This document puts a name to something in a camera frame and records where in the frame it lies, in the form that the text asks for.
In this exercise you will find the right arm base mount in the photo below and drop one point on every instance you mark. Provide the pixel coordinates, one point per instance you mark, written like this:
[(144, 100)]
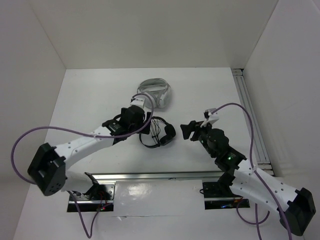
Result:
[(217, 196)]

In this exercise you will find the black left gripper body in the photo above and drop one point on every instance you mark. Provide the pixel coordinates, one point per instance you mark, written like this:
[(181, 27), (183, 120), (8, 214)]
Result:
[(140, 123)]

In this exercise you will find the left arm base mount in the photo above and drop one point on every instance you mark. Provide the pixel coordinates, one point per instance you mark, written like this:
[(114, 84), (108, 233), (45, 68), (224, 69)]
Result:
[(89, 195)]

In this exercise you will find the aluminium side rail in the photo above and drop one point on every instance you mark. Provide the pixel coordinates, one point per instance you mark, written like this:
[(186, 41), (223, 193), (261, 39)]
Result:
[(259, 147)]

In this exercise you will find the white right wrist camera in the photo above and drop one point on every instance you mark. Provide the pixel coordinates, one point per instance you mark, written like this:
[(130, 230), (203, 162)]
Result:
[(210, 116)]

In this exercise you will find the black wired headphones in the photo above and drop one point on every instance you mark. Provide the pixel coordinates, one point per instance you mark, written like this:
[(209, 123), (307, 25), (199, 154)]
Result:
[(155, 132)]

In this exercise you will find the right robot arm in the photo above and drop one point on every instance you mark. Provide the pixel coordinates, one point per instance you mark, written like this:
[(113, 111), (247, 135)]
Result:
[(295, 207)]

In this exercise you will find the aluminium front rail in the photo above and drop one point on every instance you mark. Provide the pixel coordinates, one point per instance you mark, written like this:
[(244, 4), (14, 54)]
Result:
[(150, 176)]

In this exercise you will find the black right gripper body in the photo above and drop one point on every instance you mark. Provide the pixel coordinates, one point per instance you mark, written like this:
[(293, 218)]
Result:
[(200, 134)]

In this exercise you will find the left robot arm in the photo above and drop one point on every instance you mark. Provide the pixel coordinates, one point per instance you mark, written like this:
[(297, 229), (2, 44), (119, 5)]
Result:
[(50, 167)]

